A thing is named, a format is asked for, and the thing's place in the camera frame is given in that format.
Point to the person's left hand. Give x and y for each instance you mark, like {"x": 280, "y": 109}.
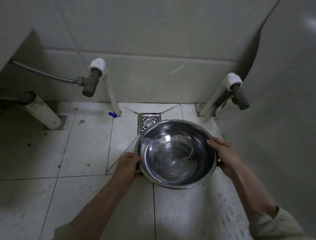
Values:
{"x": 126, "y": 170}

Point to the person's right hand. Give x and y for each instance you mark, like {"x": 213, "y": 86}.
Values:
{"x": 228, "y": 160}

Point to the stainless steel bowl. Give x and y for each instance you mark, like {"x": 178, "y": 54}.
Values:
{"x": 177, "y": 158}

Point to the square metal floor drain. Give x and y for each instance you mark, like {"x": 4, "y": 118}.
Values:
{"x": 145, "y": 122}

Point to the person's left forearm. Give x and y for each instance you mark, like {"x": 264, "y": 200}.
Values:
{"x": 103, "y": 210}

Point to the person's right forearm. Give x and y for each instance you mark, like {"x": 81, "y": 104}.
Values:
{"x": 251, "y": 192}

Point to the white curved water pipe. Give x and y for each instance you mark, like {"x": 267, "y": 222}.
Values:
{"x": 112, "y": 96}

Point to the person's beige right sleeve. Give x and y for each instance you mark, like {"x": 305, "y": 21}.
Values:
{"x": 276, "y": 227}

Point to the person's beige sleeve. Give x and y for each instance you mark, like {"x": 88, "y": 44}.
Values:
{"x": 64, "y": 233}
{"x": 276, "y": 227}

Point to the person's beige left sleeve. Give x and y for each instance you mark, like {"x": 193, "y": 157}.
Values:
{"x": 64, "y": 233}

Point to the thick white drain pipe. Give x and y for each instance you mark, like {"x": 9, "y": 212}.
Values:
{"x": 44, "y": 113}

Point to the small blue plastic cap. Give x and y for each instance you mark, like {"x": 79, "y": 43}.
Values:
{"x": 112, "y": 115}

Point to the white toilet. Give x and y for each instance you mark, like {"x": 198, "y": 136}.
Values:
{"x": 284, "y": 123}

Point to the white vanity cabinet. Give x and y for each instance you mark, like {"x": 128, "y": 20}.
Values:
{"x": 10, "y": 29}

